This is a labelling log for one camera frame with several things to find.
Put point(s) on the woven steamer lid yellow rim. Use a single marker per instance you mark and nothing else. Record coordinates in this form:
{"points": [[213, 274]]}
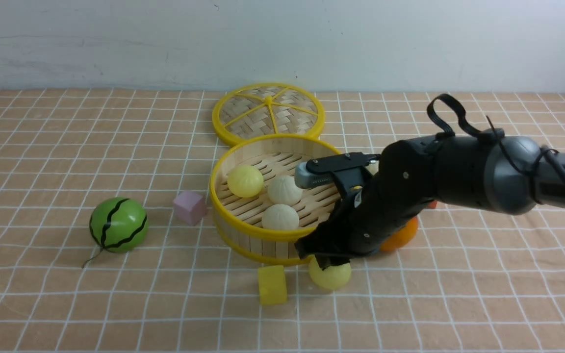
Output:
{"points": [[265, 109]]}

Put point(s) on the white bun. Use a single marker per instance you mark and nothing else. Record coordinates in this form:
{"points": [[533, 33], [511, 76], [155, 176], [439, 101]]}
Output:
{"points": [[283, 190], [280, 217], [373, 167]]}

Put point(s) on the orange toy pear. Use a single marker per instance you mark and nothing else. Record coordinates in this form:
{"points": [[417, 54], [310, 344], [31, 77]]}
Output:
{"points": [[401, 237]]}

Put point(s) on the checkered peach tablecloth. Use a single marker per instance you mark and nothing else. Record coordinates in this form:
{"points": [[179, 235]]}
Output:
{"points": [[470, 281]]}

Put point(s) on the yellow cube block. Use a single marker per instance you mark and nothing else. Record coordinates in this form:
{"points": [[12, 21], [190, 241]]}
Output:
{"points": [[272, 288]]}

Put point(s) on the green toy watermelon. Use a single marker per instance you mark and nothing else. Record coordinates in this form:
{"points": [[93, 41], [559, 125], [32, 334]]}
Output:
{"points": [[118, 225]]}

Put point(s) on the yellow bun front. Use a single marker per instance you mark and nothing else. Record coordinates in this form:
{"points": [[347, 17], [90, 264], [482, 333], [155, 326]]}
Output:
{"points": [[332, 278]]}

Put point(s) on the yellow bun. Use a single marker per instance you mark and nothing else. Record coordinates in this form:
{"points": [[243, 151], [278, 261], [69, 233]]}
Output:
{"points": [[245, 181], [332, 278]]}

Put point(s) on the purple cube block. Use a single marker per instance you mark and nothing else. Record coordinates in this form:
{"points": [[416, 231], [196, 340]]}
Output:
{"points": [[189, 207]]}

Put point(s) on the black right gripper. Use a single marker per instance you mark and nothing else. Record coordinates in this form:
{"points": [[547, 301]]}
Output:
{"points": [[364, 217]]}

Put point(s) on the bamboo steamer tray yellow rim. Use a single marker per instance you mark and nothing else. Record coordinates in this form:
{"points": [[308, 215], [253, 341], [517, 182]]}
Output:
{"points": [[238, 220]]}

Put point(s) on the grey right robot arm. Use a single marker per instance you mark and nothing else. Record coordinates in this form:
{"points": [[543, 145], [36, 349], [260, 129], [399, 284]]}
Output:
{"points": [[510, 177]]}

